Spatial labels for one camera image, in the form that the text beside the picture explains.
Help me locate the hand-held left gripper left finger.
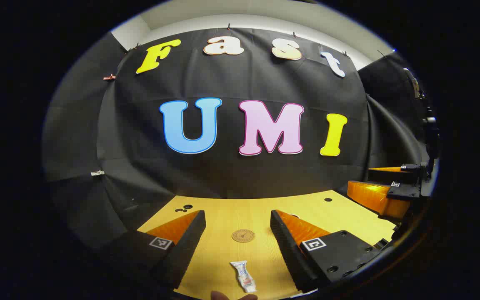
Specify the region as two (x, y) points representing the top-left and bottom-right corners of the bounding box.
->
(98, 210), (207, 290)

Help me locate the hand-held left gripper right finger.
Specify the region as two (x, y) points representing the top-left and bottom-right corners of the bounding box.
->
(270, 209), (382, 293)

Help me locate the round brown coaster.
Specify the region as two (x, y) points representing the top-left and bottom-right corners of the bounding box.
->
(231, 229), (255, 243)

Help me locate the white toothpaste tube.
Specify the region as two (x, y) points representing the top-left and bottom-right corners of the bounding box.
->
(230, 260), (257, 293)

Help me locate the wooden desktop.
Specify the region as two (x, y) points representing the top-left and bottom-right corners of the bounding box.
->
(137, 190), (397, 300)

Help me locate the black backdrop cloth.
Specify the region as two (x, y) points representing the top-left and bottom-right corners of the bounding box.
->
(42, 27), (430, 250)

